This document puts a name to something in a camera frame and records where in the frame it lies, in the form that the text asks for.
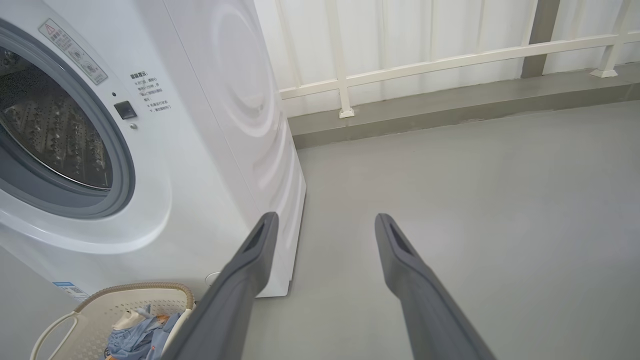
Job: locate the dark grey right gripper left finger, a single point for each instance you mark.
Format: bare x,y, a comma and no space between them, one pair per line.
235,300

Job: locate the cream perforated laundry basket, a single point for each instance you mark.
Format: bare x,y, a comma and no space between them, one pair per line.
95,320

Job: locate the white metal railing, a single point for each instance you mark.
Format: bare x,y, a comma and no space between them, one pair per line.
450,61

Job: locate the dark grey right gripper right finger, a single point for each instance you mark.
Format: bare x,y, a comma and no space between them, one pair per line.
425,310

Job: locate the grey wall pillar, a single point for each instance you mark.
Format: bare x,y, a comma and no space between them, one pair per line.
540,40

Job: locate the blue patterned garment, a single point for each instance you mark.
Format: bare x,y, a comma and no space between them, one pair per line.
145,340

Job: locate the white front-load washing machine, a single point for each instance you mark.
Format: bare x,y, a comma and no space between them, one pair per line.
200,150

